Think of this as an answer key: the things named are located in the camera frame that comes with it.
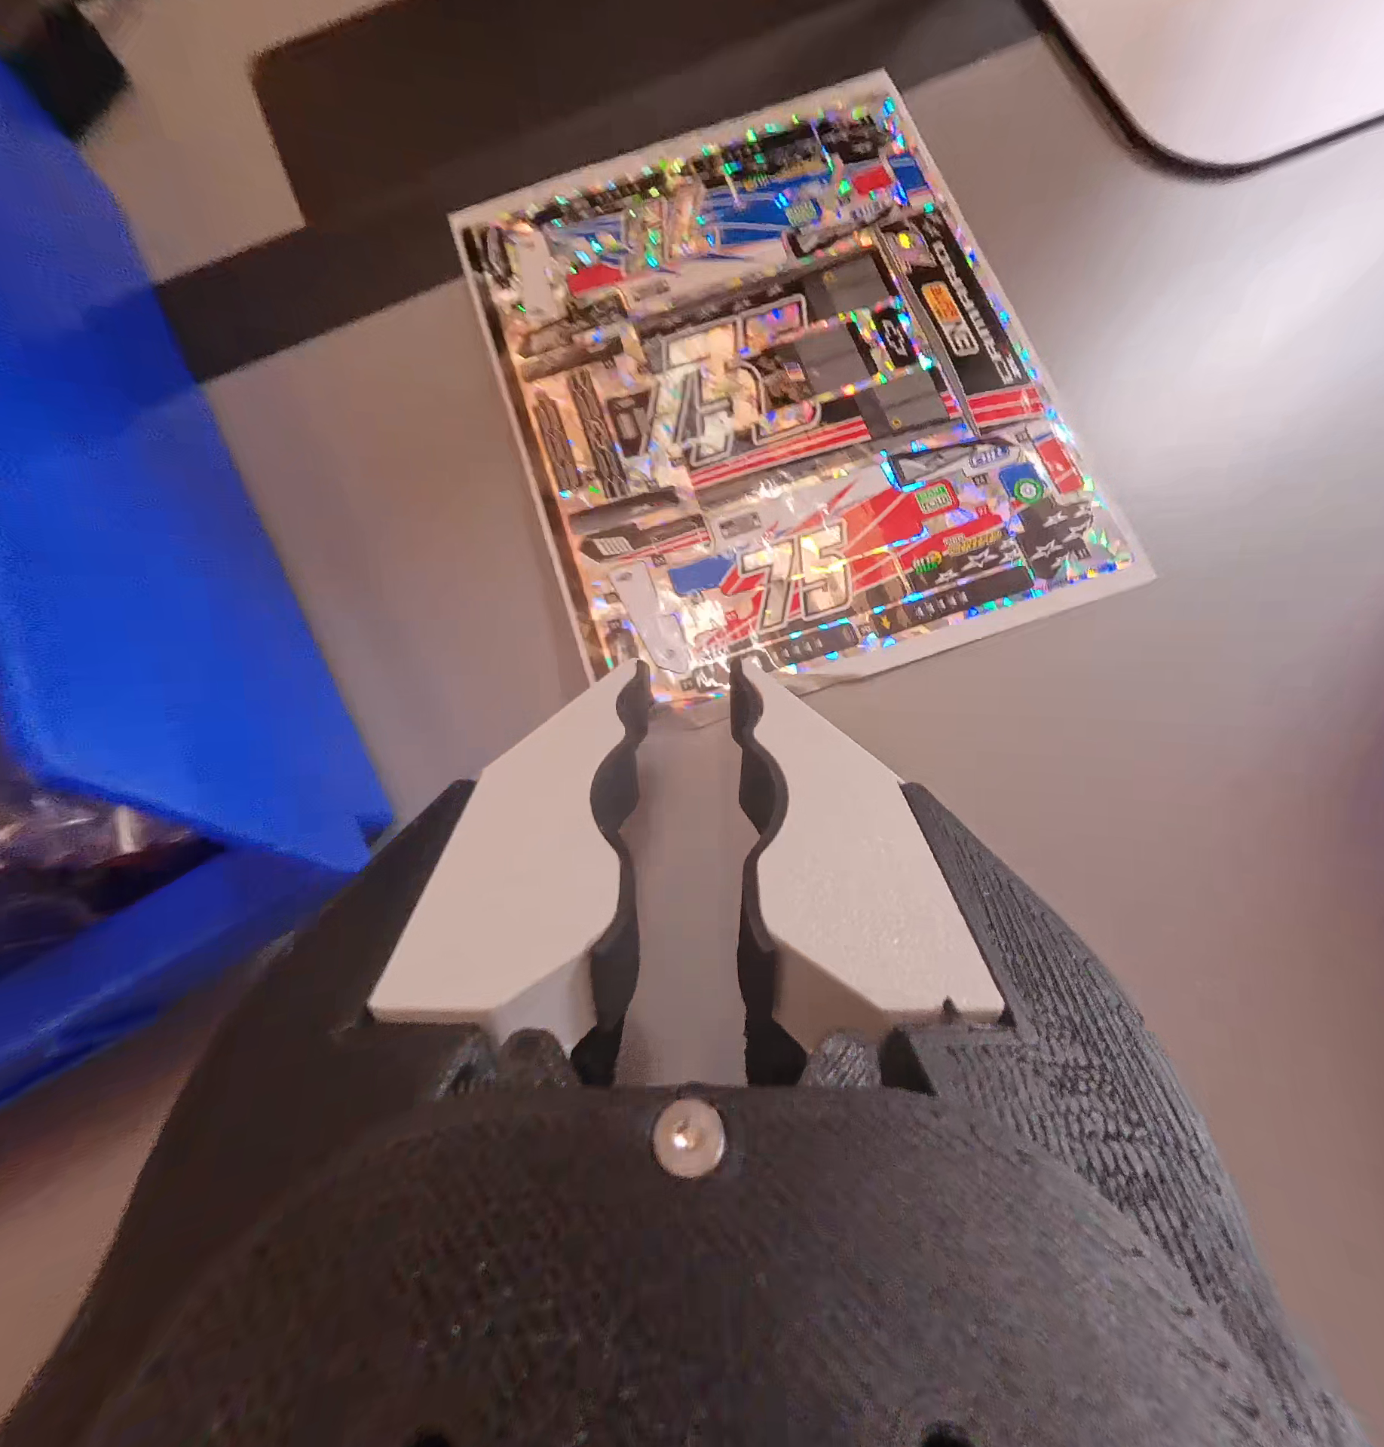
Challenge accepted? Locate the pile of clear lego bags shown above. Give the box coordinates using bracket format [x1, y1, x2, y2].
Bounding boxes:
[0, 779, 228, 995]

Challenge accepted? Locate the white book stand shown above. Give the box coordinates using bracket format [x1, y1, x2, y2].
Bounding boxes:
[1036, 0, 1384, 170]

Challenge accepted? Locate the holographic sticker sheet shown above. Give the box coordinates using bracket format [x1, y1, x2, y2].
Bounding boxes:
[447, 69, 1157, 684]

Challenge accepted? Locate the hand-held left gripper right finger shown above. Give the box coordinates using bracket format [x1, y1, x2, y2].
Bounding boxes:
[728, 657, 1010, 1049]

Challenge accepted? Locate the blue plastic bin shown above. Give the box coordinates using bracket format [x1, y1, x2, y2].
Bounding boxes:
[0, 21, 393, 1125]

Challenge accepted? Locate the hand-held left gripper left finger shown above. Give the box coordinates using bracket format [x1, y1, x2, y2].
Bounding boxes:
[366, 657, 655, 1049]

